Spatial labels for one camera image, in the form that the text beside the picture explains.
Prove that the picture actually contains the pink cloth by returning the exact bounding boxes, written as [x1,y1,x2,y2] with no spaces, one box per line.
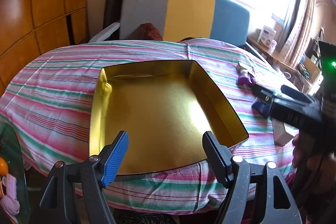
[0,174,20,222]

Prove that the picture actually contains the grey yellow blue sofa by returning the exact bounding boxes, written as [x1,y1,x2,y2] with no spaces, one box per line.
[89,0,265,59]

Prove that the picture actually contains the dark blue packet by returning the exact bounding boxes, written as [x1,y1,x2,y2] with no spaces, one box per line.
[251,99,271,118]

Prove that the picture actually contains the purple snack packet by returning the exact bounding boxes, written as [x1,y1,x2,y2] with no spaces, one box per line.
[236,74,256,86]

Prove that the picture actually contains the striped bed sheet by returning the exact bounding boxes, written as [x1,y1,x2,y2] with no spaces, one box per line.
[0,39,310,215]

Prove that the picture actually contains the small white box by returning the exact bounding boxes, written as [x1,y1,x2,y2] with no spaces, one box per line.
[272,118,296,146]

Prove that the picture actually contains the wooden wardrobe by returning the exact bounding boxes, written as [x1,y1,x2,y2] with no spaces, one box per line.
[0,0,90,93]

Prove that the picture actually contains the gold lined gift box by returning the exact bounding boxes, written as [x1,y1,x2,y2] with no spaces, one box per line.
[89,59,249,175]

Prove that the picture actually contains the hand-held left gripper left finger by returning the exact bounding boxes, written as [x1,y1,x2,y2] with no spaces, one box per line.
[39,131,130,224]

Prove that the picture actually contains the black rolled mat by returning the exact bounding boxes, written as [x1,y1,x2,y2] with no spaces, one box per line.
[103,0,128,38]

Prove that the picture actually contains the white printed carton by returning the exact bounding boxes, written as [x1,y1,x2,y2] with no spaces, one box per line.
[259,25,277,45]

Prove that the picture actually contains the dark red cushion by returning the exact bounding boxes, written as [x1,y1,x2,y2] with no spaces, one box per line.
[136,23,163,41]

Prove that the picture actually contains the glass side table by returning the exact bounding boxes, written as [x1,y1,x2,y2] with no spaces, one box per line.
[0,122,30,224]

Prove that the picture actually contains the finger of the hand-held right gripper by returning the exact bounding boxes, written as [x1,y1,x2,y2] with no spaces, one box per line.
[252,83,276,102]
[280,85,314,103]

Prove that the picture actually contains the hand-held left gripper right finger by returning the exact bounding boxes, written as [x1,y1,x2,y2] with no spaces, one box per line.
[203,131,303,224]

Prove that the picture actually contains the cardboard box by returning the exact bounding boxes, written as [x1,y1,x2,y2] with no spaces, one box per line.
[299,55,324,83]

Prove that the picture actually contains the pink patterned curtain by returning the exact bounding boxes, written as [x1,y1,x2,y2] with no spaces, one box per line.
[281,0,319,67]

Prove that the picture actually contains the wooden desk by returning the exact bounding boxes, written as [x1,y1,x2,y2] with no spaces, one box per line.
[247,36,300,75]

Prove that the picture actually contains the person's right hand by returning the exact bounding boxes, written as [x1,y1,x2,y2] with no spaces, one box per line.
[292,133,303,168]

